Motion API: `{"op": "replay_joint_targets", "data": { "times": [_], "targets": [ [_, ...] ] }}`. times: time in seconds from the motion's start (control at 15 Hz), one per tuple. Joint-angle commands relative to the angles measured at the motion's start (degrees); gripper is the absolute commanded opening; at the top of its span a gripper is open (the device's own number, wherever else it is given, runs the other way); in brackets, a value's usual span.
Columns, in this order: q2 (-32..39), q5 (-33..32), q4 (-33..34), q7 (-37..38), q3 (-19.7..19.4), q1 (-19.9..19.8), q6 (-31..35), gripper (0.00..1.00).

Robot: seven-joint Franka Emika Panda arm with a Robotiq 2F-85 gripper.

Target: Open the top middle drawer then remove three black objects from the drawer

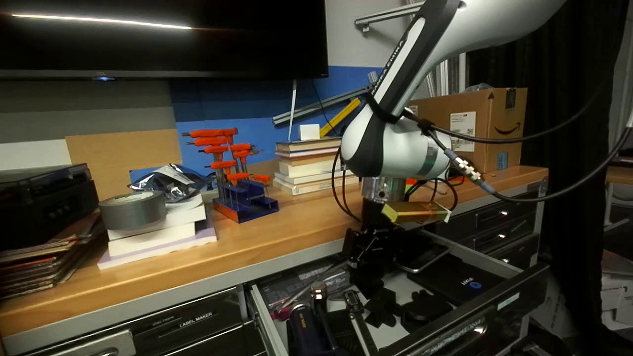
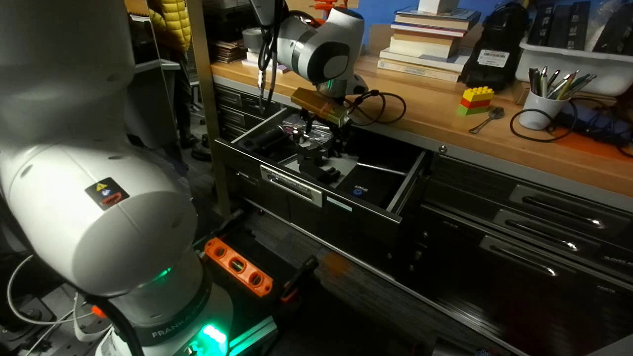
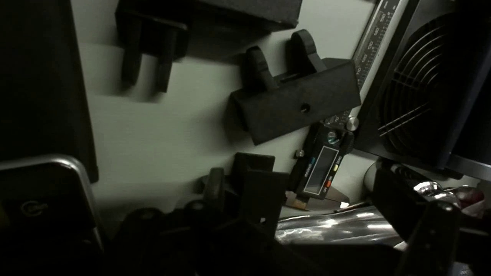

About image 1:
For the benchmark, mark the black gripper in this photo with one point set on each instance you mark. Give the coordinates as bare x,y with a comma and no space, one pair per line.
377,230

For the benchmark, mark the black rectangular bracket block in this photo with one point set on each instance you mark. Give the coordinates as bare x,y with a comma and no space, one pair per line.
389,311

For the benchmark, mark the black tool cabinet drawer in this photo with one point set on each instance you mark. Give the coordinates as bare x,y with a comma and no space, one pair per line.
476,309

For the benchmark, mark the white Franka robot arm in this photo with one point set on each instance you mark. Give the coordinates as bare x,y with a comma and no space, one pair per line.
389,149

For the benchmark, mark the black digital caliper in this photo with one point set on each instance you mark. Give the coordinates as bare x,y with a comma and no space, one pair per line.
357,305

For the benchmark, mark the black tablet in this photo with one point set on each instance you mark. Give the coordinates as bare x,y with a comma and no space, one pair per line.
428,260

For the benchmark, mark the black rounded flat object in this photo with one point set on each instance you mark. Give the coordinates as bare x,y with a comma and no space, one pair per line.
428,311

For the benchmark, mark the clear plastic tool bag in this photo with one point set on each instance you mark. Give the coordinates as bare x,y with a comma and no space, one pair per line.
298,283

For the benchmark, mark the dark blue flashlight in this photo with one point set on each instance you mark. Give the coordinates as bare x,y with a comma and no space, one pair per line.
307,333

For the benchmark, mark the black box blue logo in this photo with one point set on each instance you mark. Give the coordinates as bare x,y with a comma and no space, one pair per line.
472,285

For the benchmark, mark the stack of books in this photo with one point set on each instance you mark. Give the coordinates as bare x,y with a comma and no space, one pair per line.
307,169

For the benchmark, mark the orange hex keys blue stand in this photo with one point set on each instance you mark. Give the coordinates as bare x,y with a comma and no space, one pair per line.
240,200

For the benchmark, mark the small white box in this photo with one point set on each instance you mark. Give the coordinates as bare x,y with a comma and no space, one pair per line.
309,131

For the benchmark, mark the yellow ruler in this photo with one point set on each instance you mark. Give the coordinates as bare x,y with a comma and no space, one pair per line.
343,117

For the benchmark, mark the aluminium bar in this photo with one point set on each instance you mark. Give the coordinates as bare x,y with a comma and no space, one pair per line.
317,105

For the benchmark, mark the thin white rod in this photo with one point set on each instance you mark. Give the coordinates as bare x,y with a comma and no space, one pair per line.
292,111

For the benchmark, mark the black tool cabinet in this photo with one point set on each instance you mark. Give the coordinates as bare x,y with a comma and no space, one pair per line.
199,329

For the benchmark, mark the brown cardboard shipping box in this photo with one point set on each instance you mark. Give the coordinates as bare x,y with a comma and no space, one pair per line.
491,109

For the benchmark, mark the black curtain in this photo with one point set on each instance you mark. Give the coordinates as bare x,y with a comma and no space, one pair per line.
574,230

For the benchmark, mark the white foam board stack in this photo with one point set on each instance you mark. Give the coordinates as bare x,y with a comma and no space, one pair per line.
159,246

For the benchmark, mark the silver foil bag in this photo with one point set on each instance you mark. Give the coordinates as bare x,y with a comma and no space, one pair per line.
171,181

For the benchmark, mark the brown cardboard sheet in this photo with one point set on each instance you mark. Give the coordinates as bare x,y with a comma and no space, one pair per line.
119,159

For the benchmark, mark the black hard case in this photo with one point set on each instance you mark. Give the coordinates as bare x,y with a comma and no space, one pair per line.
46,204

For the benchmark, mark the dark folder stack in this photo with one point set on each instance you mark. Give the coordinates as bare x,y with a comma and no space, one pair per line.
40,264

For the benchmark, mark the wrist mounted stereo camera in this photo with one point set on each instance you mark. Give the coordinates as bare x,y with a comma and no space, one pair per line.
416,212

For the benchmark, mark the silver wall bar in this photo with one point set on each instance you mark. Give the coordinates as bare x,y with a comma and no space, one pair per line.
389,16

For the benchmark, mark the black wall television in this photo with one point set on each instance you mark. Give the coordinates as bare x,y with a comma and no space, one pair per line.
165,46

